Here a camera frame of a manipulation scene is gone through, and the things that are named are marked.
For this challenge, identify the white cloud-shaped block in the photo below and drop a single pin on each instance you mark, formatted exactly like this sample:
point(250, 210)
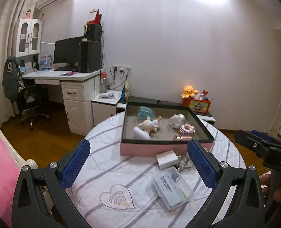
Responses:
point(141, 135)

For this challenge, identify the white bed frame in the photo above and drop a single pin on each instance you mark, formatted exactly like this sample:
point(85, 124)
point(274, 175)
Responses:
point(32, 163)

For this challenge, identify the pink bed cushion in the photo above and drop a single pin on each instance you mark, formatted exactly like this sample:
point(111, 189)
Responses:
point(0, 171)

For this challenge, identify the small baby doll figure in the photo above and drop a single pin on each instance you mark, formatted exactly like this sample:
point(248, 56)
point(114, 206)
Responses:
point(148, 124)

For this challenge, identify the cream curtain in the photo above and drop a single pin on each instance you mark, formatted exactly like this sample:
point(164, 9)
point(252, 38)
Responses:
point(0, 40)

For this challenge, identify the dark grey jacket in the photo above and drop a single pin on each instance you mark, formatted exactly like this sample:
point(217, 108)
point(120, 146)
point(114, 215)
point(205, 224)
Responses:
point(10, 80)

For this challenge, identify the cream desk fan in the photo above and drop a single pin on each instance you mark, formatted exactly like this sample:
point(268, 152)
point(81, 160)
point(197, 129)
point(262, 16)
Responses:
point(85, 29)

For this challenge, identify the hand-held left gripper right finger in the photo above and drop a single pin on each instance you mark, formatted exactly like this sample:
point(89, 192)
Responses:
point(201, 163)

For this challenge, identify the pink plush toy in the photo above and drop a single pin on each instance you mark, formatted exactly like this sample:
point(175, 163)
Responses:
point(198, 96)

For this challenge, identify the teal transparent bowl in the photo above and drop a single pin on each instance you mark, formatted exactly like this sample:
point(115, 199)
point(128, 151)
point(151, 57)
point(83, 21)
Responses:
point(145, 111)

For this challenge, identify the red paper bag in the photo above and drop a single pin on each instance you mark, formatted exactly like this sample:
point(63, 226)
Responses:
point(96, 17)

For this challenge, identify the white charger adapter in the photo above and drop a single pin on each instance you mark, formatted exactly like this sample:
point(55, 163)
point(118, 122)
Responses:
point(166, 159)

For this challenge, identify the white wall outlet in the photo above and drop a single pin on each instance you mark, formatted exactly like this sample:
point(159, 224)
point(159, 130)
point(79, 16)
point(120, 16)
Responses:
point(122, 68)

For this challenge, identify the small doll figurine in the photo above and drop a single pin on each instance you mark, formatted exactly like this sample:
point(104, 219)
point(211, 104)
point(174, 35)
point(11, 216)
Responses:
point(28, 14)

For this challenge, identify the black keyboard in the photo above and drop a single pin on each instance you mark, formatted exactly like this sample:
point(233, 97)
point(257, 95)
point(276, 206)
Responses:
point(62, 68)

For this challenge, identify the pink storage box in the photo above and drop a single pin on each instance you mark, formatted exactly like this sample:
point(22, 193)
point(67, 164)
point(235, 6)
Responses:
point(164, 125)

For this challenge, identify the black computer tower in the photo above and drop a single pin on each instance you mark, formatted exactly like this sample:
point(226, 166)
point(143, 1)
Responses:
point(90, 57)

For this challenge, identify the black office chair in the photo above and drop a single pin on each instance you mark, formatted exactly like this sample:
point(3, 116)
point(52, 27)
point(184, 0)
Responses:
point(32, 99)

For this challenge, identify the orange-capped water bottle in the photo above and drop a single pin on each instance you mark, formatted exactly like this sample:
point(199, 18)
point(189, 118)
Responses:
point(103, 82)

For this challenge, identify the white side table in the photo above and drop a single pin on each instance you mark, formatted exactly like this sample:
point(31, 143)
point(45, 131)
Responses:
point(104, 109)

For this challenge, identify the white hutch cabinet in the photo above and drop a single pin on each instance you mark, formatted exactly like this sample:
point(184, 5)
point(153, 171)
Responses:
point(28, 38)

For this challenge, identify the black speaker box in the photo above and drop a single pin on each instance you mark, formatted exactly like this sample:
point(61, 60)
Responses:
point(94, 32)

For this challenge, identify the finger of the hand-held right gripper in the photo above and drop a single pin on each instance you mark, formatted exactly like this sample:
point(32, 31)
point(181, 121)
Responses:
point(248, 142)
point(265, 137)

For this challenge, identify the blue yellow snack bag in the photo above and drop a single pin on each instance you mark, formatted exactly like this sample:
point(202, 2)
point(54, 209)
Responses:
point(125, 92)

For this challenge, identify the clear plastic case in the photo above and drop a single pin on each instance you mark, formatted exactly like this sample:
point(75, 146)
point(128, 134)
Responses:
point(172, 188)

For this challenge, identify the black computer monitor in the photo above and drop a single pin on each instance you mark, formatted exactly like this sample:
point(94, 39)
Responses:
point(66, 51)

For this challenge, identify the rose gold cylinder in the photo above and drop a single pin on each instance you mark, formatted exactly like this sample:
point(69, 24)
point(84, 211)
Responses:
point(182, 138)

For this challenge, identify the blue acrylic desk holder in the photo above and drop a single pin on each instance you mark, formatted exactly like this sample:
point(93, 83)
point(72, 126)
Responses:
point(45, 61)

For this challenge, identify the white desk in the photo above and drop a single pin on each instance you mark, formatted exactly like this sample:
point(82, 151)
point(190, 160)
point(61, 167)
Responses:
point(78, 99)

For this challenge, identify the pink white scrunchie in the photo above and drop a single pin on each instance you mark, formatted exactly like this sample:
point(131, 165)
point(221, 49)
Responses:
point(186, 129)

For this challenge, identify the orange octopus plush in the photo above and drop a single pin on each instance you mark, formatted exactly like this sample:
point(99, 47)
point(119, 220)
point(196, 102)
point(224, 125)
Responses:
point(189, 91)

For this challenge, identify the red toy box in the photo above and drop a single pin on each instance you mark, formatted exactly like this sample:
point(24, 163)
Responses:
point(198, 105)

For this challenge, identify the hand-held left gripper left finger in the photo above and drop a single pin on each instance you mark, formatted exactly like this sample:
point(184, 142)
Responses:
point(75, 163)

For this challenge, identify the silver cloud-shaped toy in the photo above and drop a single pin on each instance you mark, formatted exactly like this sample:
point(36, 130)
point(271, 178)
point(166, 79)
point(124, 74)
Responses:
point(177, 121)

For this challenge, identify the clear heart-shaped acrylic plate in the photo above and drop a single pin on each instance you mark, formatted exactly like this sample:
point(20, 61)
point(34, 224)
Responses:
point(117, 197)

